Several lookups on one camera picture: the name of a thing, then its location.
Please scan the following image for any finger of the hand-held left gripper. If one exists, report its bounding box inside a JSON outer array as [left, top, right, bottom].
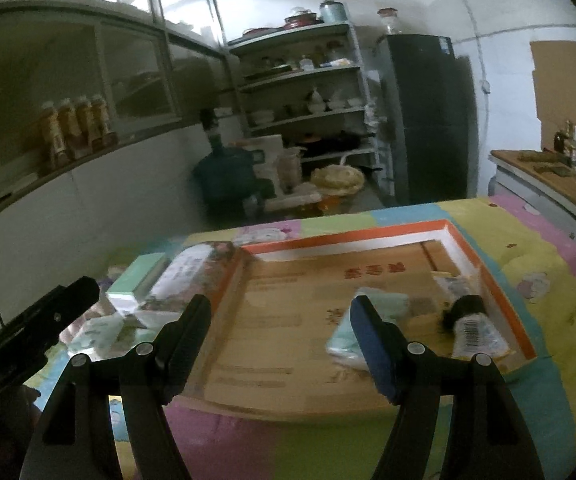
[[0, 276, 100, 413]]

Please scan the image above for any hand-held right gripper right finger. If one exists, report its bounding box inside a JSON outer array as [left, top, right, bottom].
[[350, 295, 546, 480]]

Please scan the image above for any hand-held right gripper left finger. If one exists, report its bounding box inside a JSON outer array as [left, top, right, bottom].
[[20, 294, 213, 480]]

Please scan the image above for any pale green tissue pack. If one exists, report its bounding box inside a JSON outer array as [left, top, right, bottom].
[[325, 287, 413, 368]]

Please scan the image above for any pale green patterned packet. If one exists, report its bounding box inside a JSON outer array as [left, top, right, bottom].
[[68, 316, 156, 361]]

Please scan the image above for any orange rimmed cardboard box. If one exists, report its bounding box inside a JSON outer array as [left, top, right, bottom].
[[180, 219, 539, 418]]

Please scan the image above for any floral print tissue pack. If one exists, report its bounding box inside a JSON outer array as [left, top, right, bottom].
[[138, 241, 236, 313]]

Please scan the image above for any green and white carton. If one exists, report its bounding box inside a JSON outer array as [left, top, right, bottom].
[[106, 252, 171, 311]]

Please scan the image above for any black fuzzy item clear bag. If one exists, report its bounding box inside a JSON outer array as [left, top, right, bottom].
[[430, 271, 511, 361]]

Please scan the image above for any colourful printed blanket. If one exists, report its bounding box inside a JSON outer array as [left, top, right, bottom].
[[22, 195, 576, 480]]

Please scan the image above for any blue water jug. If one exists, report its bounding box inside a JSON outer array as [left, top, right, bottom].
[[192, 109, 259, 211]]

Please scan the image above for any woven straw basket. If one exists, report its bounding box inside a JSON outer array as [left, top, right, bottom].
[[313, 165, 366, 196]]

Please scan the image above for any clear plastic jar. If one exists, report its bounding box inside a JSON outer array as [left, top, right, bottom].
[[278, 150, 303, 193]]

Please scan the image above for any black pan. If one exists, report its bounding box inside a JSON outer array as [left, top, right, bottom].
[[300, 132, 363, 158]]

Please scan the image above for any dark refrigerator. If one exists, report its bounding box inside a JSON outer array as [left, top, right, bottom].
[[375, 34, 479, 206]]

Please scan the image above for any grey cabinet wooden top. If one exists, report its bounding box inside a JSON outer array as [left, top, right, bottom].
[[488, 149, 576, 241]]

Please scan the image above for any white metal shelf rack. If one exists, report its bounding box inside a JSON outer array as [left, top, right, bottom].
[[228, 21, 383, 196]]

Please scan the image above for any cardboard sheet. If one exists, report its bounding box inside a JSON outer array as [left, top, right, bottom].
[[530, 40, 576, 153]]

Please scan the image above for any glass jar red lid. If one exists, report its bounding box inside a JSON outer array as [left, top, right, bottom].
[[378, 7, 401, 36]]

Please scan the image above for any red pot glass lid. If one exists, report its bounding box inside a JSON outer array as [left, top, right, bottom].
[[284, 6, 319, 29]]

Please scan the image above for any teal enamel pot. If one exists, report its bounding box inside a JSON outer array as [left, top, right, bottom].
[[319, 0, 351, 24]]

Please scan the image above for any glass door wall cabinet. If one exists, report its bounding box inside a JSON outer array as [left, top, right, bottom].
[[0, 0, 229, 218]]

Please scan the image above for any white wall cable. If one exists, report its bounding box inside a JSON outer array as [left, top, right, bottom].
[[460, 0, 494, 196]]

